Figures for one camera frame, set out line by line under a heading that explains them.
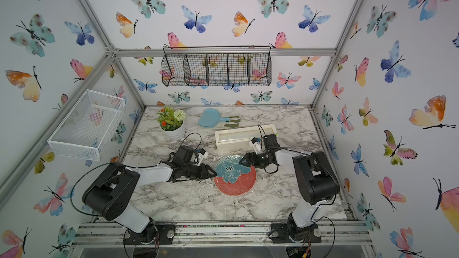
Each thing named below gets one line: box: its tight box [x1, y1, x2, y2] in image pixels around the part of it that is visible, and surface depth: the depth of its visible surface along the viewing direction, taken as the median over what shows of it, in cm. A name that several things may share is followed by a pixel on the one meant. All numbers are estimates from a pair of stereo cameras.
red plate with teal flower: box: [213, 155, 257, 197], surface depth 90 cm
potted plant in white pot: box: [156, 106, 186, 140], surface depth 97 cm
